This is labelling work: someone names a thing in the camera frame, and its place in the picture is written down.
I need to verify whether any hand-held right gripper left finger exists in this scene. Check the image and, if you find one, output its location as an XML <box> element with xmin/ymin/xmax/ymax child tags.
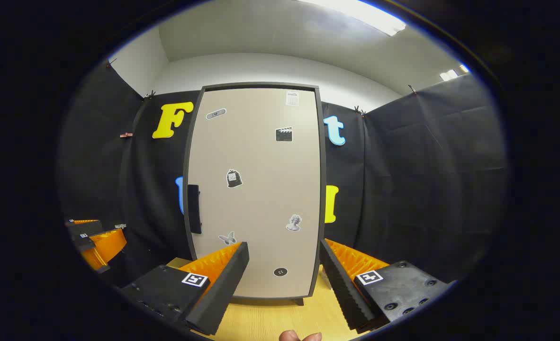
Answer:
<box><xmin>119</xmin><ymin>242</ymin><xmax>250</xmax><ymax>336</ymax></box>

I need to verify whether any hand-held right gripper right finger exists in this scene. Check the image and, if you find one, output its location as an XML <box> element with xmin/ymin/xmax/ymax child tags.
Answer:
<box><xmin>319</xmin><ymin>238</ymin><xmax>451</xmax><ymax>333</ymax></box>

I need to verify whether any black door handle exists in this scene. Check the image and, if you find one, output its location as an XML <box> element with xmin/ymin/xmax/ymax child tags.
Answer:
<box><xmin>187</xmin><ymin>185</ymin><xmax>202</xmax><ymax>235</ymax></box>

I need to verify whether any grey cabinet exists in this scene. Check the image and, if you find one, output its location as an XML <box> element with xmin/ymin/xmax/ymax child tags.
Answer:
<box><xmin>182</xmin><ymin>82</ymin><xmax>328</xmax><ymax>306</ymax></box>

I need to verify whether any beige cabinet door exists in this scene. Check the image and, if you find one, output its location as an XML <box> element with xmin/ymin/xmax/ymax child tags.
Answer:
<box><xmin>184</xmin><ymin>83</ymin><xmax>327</xmax><ymax>300</ymax></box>

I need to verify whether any black backdrop cloth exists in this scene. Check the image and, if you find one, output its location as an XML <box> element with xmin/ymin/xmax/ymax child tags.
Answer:
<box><xmin>57</xmin><ymin>59</ymin><xmax>508</xmax><ymax>289</ymax></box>

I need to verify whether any small ceiling light panel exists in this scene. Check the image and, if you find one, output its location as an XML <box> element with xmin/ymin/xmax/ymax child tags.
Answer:
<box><xmin>440</xmin><ymin>64</ymin><xmax>470</xmax><ymax>81</ymax></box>

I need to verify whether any large ceiling light panel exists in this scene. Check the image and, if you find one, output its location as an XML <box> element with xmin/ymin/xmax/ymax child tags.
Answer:
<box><xmin>304</xmin><ymin>0</ymin><xmax>406</xmax><ymax>36</ymax></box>

